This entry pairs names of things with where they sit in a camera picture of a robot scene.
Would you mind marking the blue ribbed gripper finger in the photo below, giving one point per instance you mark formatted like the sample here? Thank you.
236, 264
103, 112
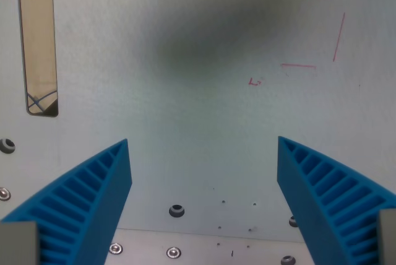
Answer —
321, 197
92, 190

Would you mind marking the silver round-head screw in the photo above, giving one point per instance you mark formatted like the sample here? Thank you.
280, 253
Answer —
3, 194
173, 252
115, 249

